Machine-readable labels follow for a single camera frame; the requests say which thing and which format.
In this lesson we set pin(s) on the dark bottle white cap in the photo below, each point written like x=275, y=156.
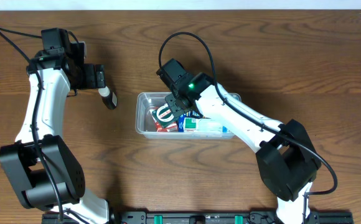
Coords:
x=108, y=98

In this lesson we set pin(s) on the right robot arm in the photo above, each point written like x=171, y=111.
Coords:
x=286, y=158

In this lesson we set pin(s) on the black mounting rail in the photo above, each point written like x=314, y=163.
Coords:
x=254, y=217

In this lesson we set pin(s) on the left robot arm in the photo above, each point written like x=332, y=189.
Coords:
x=40, y=167

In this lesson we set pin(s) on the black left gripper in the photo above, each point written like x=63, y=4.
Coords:
x=99, y=76

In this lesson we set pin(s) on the blue fever patch box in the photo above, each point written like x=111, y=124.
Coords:
x=193, y=114

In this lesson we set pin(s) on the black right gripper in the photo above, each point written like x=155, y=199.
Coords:
x=174, y=102

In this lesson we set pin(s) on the green Zam-Buk box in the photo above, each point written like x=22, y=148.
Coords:
x=164, y=115

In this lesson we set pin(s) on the clear plastic container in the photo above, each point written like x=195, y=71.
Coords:
x=145, y=124

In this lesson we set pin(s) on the red Panadol ActiFast box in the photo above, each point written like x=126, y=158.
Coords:
x=173, y=127

